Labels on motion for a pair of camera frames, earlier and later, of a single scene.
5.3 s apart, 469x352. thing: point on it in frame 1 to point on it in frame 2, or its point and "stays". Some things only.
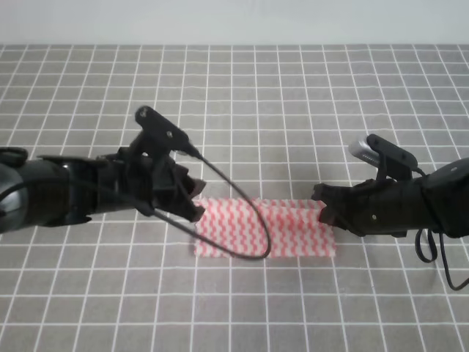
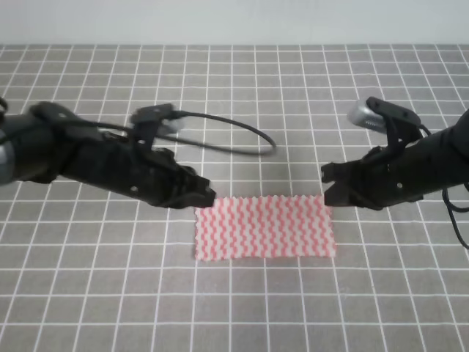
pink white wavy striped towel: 294,225 stays
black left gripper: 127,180 to 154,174
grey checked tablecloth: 256,122 stays
